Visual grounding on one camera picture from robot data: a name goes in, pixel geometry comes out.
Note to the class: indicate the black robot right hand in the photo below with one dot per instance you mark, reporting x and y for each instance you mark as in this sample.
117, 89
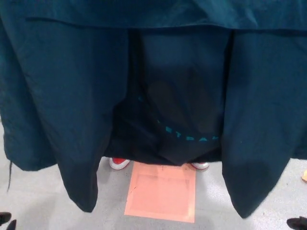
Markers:
299, 224

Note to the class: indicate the red white sneaker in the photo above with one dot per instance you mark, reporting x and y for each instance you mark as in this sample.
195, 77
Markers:
200, 165
118, 163

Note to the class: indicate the small orange tape piece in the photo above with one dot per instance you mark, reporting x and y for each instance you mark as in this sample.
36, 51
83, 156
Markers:
304, 177

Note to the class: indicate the orange square floor marking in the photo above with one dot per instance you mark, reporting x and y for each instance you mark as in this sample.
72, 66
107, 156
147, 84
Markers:
160, 191

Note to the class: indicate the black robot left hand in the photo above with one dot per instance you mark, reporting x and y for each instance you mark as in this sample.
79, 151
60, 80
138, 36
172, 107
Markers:
7, 225

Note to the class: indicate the dark teal coat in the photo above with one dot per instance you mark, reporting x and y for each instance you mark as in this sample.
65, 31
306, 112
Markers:
60, 95

